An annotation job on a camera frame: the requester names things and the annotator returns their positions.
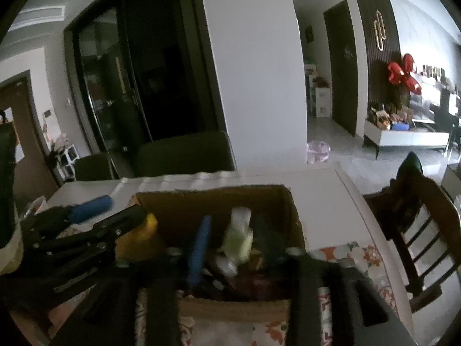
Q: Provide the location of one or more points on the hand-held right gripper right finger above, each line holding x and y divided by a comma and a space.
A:
306, 295

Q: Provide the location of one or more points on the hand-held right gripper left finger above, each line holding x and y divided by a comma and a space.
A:
198, 252

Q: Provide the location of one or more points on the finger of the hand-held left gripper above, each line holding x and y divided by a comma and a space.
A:
122, 221
90, 207

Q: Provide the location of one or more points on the yellow snack packet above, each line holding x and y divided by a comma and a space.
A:
144, 234

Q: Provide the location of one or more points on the light green snack packet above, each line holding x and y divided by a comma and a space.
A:
237, 239

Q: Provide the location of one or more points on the cardboard box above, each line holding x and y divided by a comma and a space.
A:
216, 202

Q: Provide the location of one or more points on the white snack packet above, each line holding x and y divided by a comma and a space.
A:
225, 266

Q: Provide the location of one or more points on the small dark green chair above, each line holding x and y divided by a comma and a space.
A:
93, 167

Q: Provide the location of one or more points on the white storage cubes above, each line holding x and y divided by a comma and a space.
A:
66, 155

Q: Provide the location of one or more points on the floral table mat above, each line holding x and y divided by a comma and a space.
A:
363, 256

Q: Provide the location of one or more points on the wide dark green chair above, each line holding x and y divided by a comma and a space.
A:
187, 155

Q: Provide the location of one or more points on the brown wooden door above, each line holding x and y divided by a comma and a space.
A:
21, 144

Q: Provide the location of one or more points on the dark wooden chair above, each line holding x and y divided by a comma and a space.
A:
425, 216

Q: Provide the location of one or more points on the dark glass sliding door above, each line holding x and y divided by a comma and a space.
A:
137, 72

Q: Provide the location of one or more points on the dark green cloth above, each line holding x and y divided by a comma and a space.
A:
410, 165

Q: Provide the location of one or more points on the white low cabinet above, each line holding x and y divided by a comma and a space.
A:
407, 138

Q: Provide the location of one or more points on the white hallway shelf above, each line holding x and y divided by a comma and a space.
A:
320, 97

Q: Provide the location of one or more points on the ceiling air vent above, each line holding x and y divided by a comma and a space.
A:
39, 14

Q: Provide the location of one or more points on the dark hallway door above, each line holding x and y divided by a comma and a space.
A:
340, 68

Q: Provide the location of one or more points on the red foil balloon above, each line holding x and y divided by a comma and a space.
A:
403, 74

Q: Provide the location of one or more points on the wall intercom panel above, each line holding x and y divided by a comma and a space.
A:
47, 115

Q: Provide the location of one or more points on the dark slatted wall panel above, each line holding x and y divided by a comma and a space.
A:
367, 79

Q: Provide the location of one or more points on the gold wall ornament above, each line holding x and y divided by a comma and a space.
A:
380, 29

